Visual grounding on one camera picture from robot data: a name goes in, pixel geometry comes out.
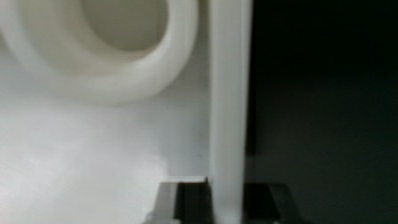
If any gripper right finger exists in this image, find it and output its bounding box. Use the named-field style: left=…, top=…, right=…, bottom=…
left=244, top=183, right=308, bottom=224

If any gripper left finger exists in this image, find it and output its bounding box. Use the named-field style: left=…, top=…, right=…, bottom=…
left=143, top=179, right=216, bottom=224

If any white square table top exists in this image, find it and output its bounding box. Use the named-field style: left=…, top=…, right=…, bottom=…
left=0, top=0, right=253, bottom=224

